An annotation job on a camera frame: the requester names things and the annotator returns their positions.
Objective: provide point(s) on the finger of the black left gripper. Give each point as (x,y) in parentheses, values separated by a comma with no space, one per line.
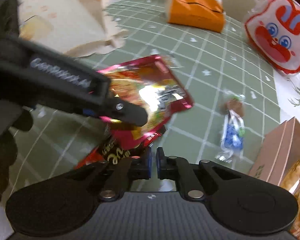
(116,108)

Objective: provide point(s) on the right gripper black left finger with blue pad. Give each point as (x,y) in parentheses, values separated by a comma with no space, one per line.
(108,181)

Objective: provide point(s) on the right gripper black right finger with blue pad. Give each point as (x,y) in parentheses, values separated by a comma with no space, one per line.
(193,181)

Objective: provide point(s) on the red noodle snack bag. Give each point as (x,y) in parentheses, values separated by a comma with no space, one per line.
(149,83)

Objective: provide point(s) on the black red chocolate bar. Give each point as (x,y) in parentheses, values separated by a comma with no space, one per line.
(110,150)

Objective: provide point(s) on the blue white candy wrapper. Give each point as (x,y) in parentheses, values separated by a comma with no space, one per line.
(233,130)

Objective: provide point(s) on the green grid tablecloth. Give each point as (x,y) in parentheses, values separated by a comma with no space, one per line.
(205,63)

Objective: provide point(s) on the pink storage box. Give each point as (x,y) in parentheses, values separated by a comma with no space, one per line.
(280,150)

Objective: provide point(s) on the orange tissue box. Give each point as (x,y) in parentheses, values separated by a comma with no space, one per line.
(203,14)

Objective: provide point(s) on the beige chair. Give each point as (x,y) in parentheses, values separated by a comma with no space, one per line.
(238,9)

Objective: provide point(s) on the red white cartoon snack bag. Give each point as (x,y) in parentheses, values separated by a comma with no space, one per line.
(273,28)

